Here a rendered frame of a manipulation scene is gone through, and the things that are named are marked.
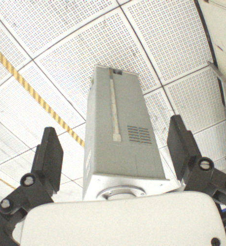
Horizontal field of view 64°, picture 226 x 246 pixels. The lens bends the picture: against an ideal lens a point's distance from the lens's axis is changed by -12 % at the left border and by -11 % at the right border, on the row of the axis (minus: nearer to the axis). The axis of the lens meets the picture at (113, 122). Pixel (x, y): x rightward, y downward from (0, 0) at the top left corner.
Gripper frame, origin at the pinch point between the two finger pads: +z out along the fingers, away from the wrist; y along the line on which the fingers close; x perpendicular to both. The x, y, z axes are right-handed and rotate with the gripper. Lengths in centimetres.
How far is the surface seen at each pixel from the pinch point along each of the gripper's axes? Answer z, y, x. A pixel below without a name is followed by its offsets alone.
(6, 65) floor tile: 101, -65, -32
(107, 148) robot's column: 38, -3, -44
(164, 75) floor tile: 101, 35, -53
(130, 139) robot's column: 44, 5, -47
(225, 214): 12, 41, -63
